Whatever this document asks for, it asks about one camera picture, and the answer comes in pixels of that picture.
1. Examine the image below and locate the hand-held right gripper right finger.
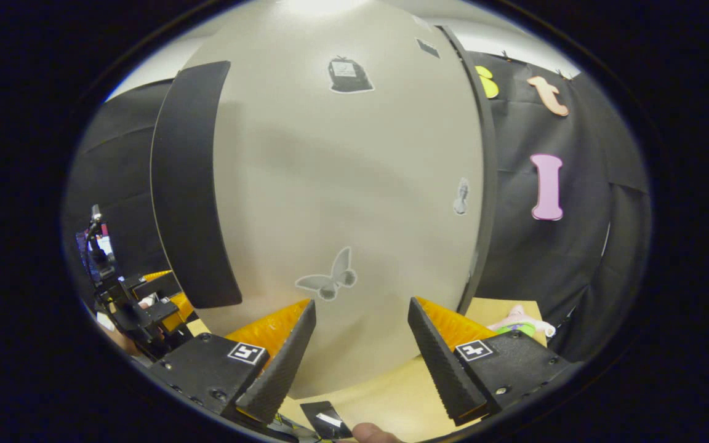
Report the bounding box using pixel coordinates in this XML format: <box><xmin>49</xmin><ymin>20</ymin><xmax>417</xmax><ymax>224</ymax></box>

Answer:
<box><xmin>406</xmin><ymin>297</ymin><xmax>578</xmax><ymax>428</ymax></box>

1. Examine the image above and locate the black door handle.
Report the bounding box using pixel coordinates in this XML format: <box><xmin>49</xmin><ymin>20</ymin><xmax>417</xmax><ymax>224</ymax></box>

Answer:
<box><xmin>150</xmin><ymin>60</ymin><xmax>244</xmax><ymax>310</ymax></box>

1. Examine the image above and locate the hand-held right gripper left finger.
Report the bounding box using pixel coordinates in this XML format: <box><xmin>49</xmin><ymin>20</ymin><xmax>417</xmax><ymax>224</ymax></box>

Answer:
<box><xmin>147</xmin><ymin>299</ymin><xmax>318</xmax><ymax>426</ymax></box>

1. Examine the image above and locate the beige cabinet door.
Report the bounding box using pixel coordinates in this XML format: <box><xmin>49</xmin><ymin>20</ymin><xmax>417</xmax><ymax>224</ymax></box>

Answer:
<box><xmin>179</xmin><ymin>0</ymin><xmax>486</xmax><ymax>401</ymax></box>

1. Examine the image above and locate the pink green plush toy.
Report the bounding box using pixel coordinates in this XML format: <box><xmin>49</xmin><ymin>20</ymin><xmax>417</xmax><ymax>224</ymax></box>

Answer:
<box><xmin>487</xmin><ymin>304</ymin><xmax>557</xmax><ymax>338</ymax></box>

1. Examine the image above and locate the black backdrop cloth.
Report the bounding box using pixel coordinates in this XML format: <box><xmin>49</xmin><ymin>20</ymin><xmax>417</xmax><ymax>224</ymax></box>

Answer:
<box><xmin>61</xmin><ymin>52</ymin><xmax>654</xmax><ymax>364</ymax></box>

